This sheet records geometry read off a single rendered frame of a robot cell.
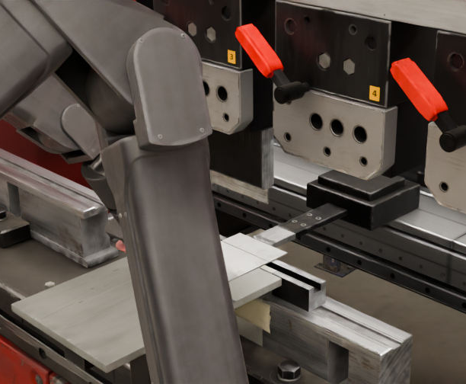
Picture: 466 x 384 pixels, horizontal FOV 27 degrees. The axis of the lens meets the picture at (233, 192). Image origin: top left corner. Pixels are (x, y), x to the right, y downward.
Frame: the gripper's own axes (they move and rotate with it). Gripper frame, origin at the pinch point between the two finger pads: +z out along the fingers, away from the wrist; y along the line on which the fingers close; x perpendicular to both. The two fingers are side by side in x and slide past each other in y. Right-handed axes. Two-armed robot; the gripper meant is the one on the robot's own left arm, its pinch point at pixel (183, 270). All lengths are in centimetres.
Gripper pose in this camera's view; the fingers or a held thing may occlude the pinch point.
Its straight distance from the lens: 113.7
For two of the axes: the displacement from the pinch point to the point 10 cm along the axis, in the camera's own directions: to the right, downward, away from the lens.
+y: -7.0, -2.5, 6.7
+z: 3.9, 6.5, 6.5
